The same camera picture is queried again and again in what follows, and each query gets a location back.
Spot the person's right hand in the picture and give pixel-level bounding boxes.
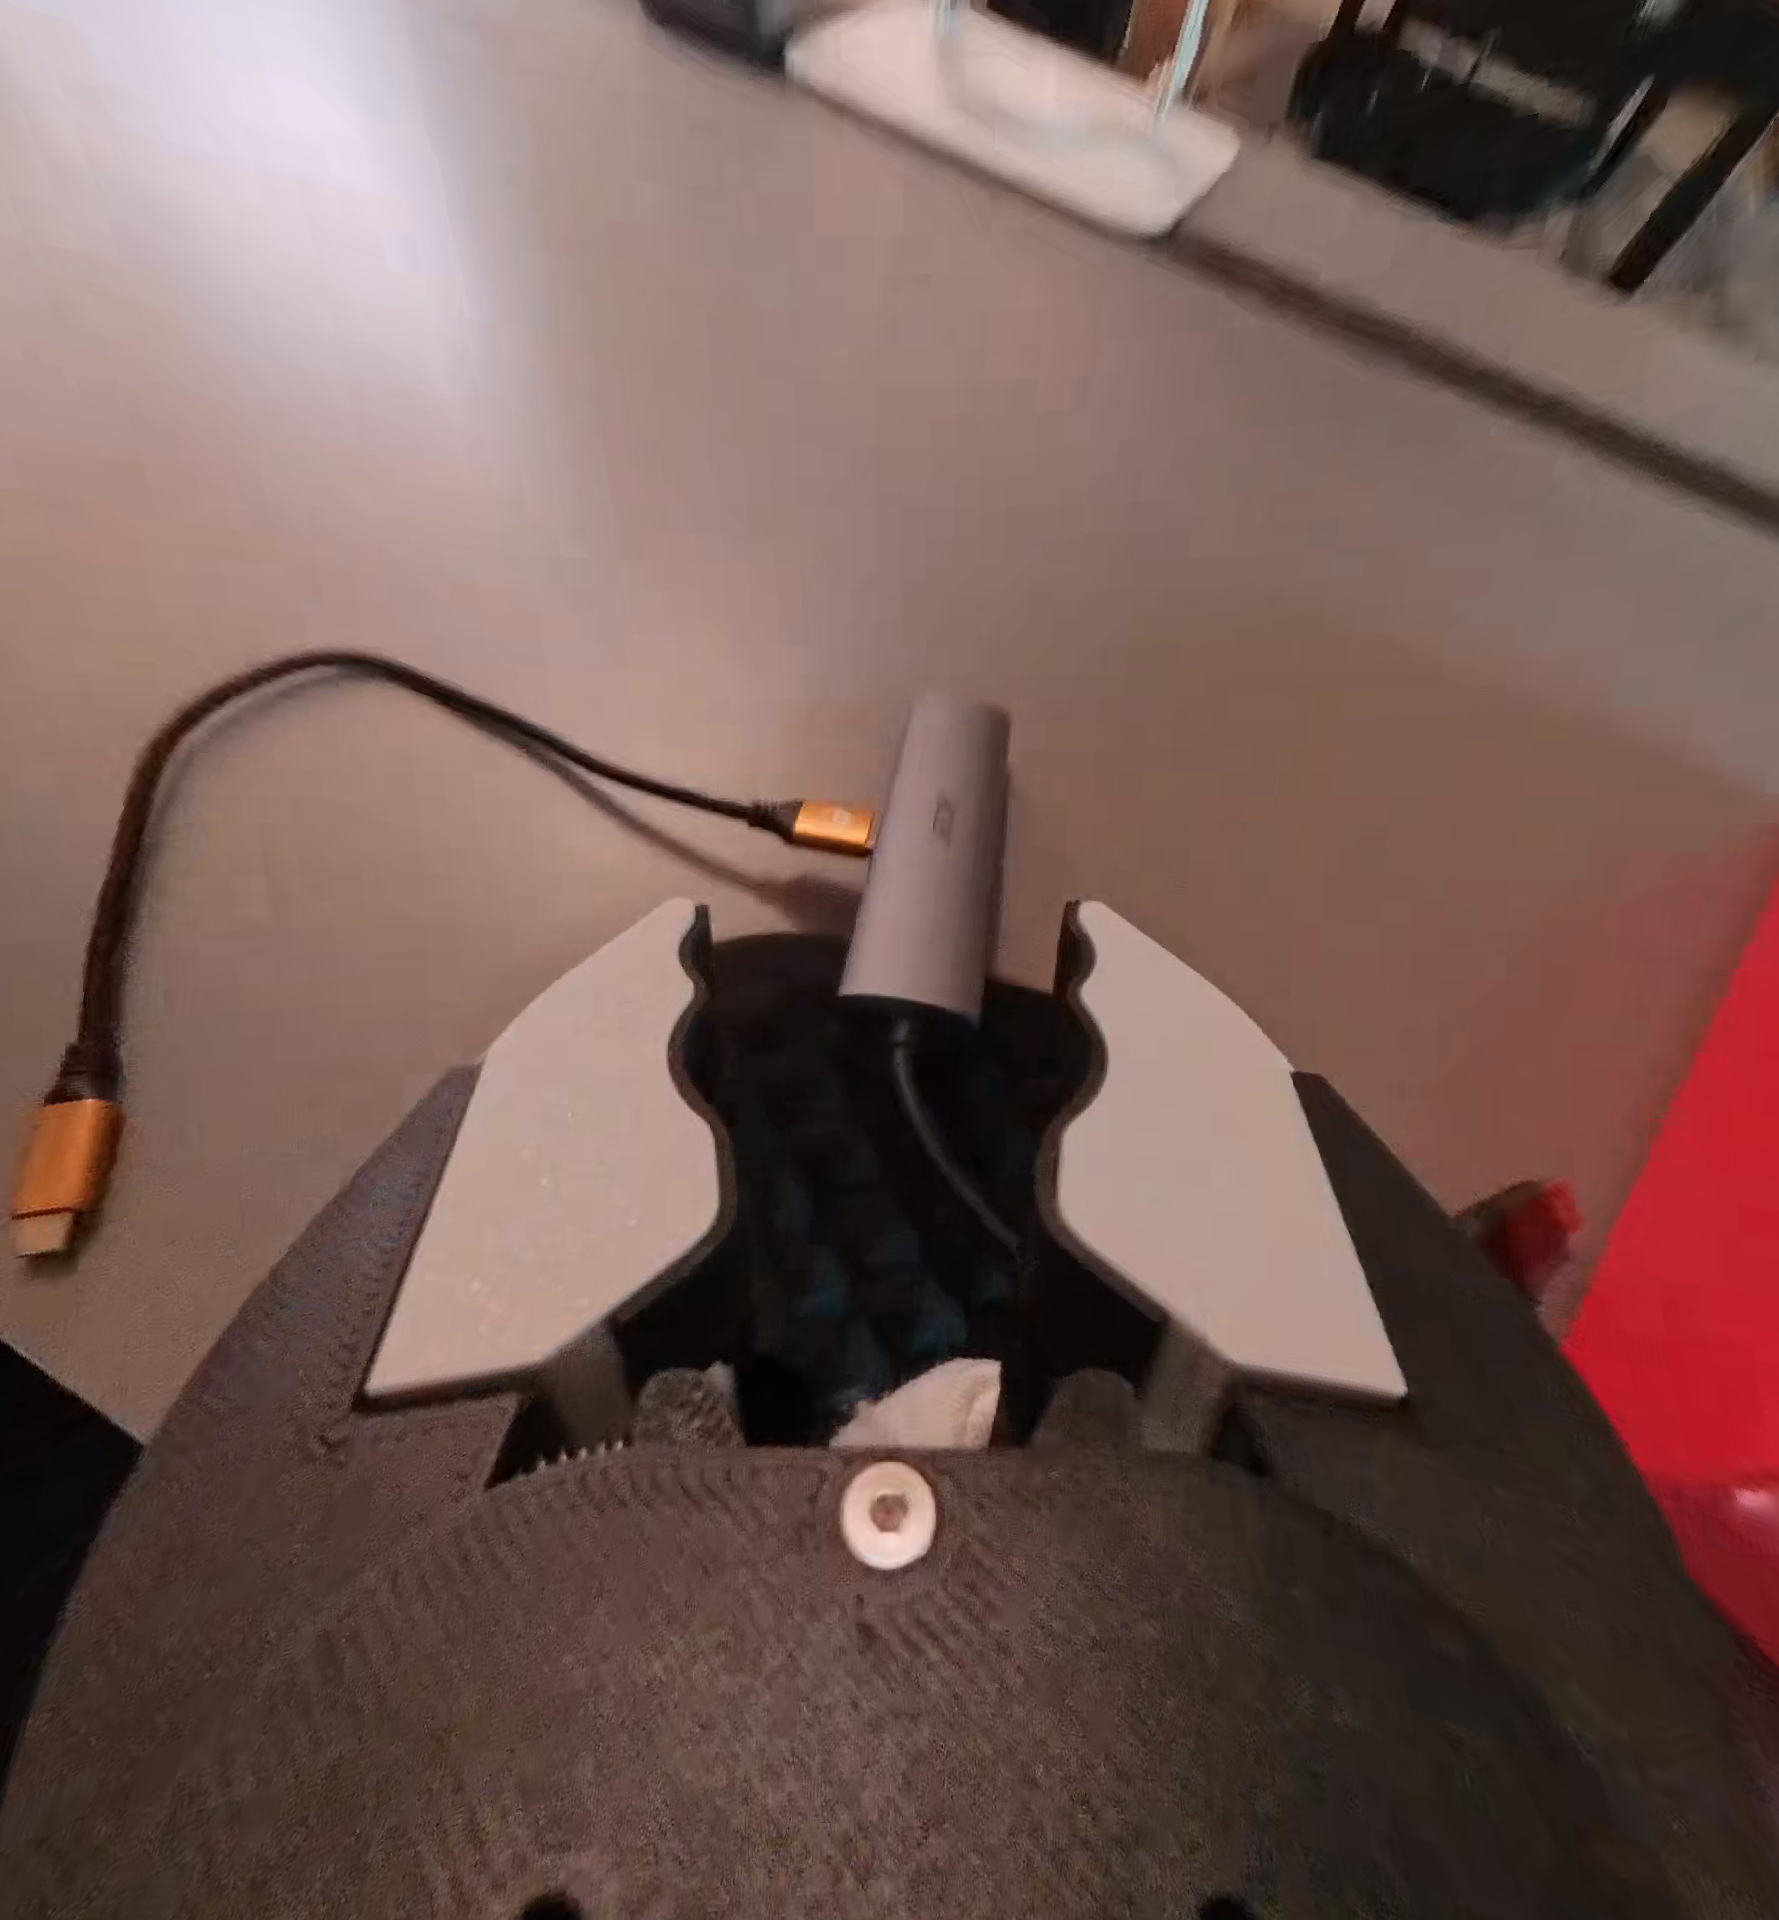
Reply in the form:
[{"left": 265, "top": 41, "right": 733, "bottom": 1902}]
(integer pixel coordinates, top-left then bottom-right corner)
[{"left": 827, "top": 1355, "right": 1008, "bottom": 1454}]

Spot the black power adapter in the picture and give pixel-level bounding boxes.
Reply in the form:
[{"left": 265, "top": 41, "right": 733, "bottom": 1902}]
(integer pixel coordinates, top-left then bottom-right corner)
[{"left": 639, "top": 0, "right": 791, "bottom": 72}]

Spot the instruction sheet on stand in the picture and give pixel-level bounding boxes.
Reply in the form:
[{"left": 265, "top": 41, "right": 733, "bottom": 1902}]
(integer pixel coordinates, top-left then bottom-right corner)
[{"left": 782, "top": 0, "right": 1247, "bottom": 244}]

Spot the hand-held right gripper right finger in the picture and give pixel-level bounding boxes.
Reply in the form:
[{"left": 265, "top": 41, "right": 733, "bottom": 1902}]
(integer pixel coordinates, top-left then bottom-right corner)
[{"left": 1035, "top": 899, "right": 1412, "bottom": 1409}]

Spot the black hex-patterned pouch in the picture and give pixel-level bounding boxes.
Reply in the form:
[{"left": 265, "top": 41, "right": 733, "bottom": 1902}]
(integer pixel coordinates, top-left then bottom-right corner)
[{"left": 673, "top": 932, "right": 1108, "bottom": 1450}]

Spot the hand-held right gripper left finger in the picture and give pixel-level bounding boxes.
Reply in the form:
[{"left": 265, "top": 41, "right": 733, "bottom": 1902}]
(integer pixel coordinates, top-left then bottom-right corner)
[{"left": 358, "top": 899, "right": 742, "bottom": 1409}]

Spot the black cable with orange plugs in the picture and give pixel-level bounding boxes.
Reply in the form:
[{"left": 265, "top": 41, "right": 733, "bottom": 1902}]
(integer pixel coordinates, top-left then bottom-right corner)
[{"left": 9, "top": 650, "right": 882, "bottom": 1264}]

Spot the black cable of grey hub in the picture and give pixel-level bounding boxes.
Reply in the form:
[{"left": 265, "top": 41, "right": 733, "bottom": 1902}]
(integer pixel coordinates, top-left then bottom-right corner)
[{"left": 886, "top": 1018, "right": 1032, "bottom": 1264}]

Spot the red plastic bin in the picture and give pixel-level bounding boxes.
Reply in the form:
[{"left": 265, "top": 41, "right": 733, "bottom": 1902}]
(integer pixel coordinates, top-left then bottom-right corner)
[{"left": 1561, "top": 784, "right": 1779, "bottom": 1706}]

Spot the grey usb hub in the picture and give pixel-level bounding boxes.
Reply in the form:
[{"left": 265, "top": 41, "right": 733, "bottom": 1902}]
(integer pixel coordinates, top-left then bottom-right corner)
[{"left": 838, "top": 693, "right": 1013, "bottom": 1040}]

